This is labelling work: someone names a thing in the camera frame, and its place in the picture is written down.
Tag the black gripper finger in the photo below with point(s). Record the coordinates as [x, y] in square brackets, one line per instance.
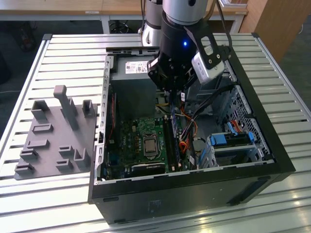
[158, 72]
[188, 77]

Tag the black RAM slot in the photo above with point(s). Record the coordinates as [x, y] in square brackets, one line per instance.
[168, 143]

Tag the grey power supply unit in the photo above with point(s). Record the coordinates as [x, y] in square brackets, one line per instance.
[133, 92]

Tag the perforated metal disk bay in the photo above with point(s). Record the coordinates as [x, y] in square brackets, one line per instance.
[250, 116]

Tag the CPU socket with CPU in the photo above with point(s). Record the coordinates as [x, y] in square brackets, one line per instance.
[150, 145]

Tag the hard disk in blue carrier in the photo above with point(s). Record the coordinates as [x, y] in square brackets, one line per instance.
[230, 140]

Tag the green motherboard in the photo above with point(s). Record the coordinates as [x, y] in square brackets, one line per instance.
[131, 150]

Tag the black graphics card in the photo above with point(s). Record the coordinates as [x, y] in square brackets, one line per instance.
[148, 168]

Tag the brown wooden cabinet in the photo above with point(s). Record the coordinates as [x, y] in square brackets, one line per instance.
[274, 21]

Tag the black open PC case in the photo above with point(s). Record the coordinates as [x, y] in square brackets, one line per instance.
[184, 194]

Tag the grey parts rack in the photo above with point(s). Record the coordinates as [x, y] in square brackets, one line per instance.
[51, 145]

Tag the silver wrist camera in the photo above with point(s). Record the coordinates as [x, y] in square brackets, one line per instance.
[206, 71]

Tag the wooden desk with white frame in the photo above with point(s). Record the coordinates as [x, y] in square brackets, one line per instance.
[73, 11]

